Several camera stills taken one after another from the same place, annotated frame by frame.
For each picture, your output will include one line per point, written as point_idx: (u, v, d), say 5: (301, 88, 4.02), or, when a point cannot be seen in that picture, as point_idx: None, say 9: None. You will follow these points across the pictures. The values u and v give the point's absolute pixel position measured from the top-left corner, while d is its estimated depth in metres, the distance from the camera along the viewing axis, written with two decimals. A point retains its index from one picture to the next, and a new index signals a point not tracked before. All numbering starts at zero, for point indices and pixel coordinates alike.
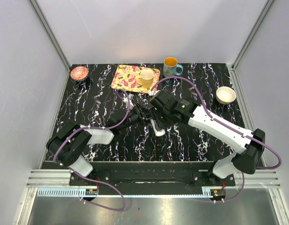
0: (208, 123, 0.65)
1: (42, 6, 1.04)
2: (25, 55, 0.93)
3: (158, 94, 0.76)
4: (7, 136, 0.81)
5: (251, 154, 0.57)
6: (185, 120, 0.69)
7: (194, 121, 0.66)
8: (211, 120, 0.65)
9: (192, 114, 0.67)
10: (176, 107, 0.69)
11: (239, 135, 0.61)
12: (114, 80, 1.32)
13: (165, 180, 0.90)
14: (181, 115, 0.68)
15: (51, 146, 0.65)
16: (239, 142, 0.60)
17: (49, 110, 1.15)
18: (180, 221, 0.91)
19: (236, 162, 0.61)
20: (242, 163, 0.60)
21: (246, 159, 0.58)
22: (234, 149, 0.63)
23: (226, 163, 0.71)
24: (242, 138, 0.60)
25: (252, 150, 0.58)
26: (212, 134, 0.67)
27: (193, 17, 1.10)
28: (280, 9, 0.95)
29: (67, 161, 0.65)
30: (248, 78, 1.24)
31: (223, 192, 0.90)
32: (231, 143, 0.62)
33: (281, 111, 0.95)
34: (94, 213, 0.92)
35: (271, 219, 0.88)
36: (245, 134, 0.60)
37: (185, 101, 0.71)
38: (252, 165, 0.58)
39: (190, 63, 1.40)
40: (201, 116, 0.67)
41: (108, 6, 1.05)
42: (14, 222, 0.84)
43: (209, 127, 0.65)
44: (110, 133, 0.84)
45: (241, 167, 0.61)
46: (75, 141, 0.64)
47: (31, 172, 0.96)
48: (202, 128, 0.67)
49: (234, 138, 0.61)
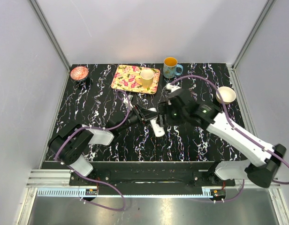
0: (228, 131, 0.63)
1: (42, 6, 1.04)
2: (25, 55, 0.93)
3: (178, 92, 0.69)
4: (7, 136, 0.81)
5: (270, 169, 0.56)
6: (204, 125, 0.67)
7: (214, 128, 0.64)
8: (232, 129, 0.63)
9: (212, 120, 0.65)
10: (197, 113, 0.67)
11: (259, 148, 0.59)
12: (114, 80, 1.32)
13: (165, 180, 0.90)
14: (201, 121, 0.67)
15: (53, 145, 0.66)
16: (259, 156, 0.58)
17: (49, 110, 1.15)
18: (180, 221, 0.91)
19: (252, 174, 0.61)
20: (258, 176, 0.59)
21: (263, 172, 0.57)
22: (252, 160, 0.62)
23: (235, 168, 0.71)
24: (262, 153, 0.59)
25: (271, 165, 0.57)
26: (230, 141, 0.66)
27: (193, 17, 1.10)
28: (280, 10, 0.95)
29: (69, 160, 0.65)
30: (248, 78, 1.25)
31: (223, 192, 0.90)
32: (250, 155, 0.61)
33: (281, 112, 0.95)
34: (94, 213, 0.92)
35: (271, 219, 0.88)
36: (266, 148, 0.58)
37: (206, 106, 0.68)
38: (268, 180, 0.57)
39: (190, 63, 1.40)
40: (222, 123, 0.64)
41: (109, 6, 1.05)
42: (14, 222, 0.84)
43: (228, 136, 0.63)
44: (111, 134, 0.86)
45: (256, 180, 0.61)
46: (76, 140, 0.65)
47: (31, 172, 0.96)
48: (221, 135, 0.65)
49: (254, 152, 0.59)
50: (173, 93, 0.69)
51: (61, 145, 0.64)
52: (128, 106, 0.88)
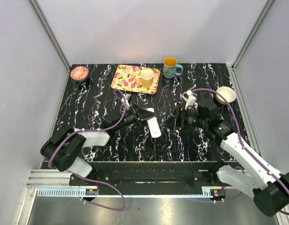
0: (238, 150, 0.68)
1: (42, 6, 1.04)
2: (25, 54, 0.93)
3: (208, 105, 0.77)
4: (7, 136, 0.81)
5: (271, 194, 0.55)
6: (218, 140, 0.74)
7: (226, 144, 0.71)
8: (242, 148, 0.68)
9: (225, 137, 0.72)
10: (214, 128, 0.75)
11: (264, 171, 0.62)
12: (114, 80, 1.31)
13: (165, 180, 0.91)
14: (215, 136, 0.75)
15: (46, 151, 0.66)
16: (263, 177, 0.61)
17: (49, 110, 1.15)
18: (181, 221, 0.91)
19: (255, 198, 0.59)
20: (261, 199, 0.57)
21: (264, 194, 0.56)
22: (257, 182, 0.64)
23: (243, 181, 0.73)
24: (267, 175, 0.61)
25: (274, 189, 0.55)
26: (239, 161, 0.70)
27: (193, 17, 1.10)
28: (281, 9, 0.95)
29: (63, 166, 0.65)
30: (248, 78, 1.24)
31: (223, 192, 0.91)
32: (255, 176, 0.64)
33: (282, 111, 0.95)
34: (95, 213, 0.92)
35: (271, 219, 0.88)
36: (271, 171, 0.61)
37: (224, 124, 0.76)
38: (268, 204, 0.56)
39: (190, 63, 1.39)
40: (233, 141, 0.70)
41: (109, 6, 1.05)
42: (14, 222, 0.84)
43: (237, 153, 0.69)
44: (106, 135, 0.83)
45: (260, 204, 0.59)
46: (68, 147, 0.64)
47: (31, 172, 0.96)
48: (232, 154, 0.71)
49: (259, 172, 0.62)
50: (203, 105, 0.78)
51: (54, 152, 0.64)
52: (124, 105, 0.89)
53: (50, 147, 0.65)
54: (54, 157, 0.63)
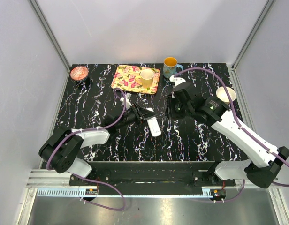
0: (235, 131, 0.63)
1: (41, 6, 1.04)
2: (25, 55, 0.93)
3: (185, 86, 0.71)
4: (7, 136, 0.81)
5: (273, 172, 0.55)
6: (210, 121, 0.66)
7: (220, 125, 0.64)
8: (239, 128, 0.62)
9: (219, 117, 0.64)
10: (203, 108, 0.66)
11: (264, 150, 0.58)
12: (114, 80, 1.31)
13: (165, 180, 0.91)
14: (207, 116, 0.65)
15: (44, 153, 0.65)
16: (263, 158, 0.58)
17: (48, 110, 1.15)
18: (181, 221, 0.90)
19: (253, 174, 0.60)
20: (260, 176, 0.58)
21: (265, 173, 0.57)
22: (254, 161, 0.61)
23: (236, 168, 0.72)
24: (267, 154, 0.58)
25: (274, 168, 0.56)
26: (234, 141, 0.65)
27: (193, 17, 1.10)
28: (281, 9, 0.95)
29: (61, 167, 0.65)
30: (248, 78, 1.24)
31: (223, 192, 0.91)
32: (253, 156, 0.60)
33: (282, 111, 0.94)
34: (94, 213, 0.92)
35: (271, 219, 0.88)
36: (271, 150, 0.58)
37: (213, 101, 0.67)
38: (267, 181, 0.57)
39: (190, 63, 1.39)
40: (229, 122, 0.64)
41: (109, 6, 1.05)
42: (14, 222, 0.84)
43: (233, 134, 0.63)
44: (106, 132, 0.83)
45: (256, 179, 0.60)
46: (66, 148, 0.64)
47: (31, 172, 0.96)
48: (227, 134, 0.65)
49: (259, 153, 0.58)
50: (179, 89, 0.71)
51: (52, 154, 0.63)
52: (124, 104, 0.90)
53: (49, 150, 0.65)
54: (51, 159, 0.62)
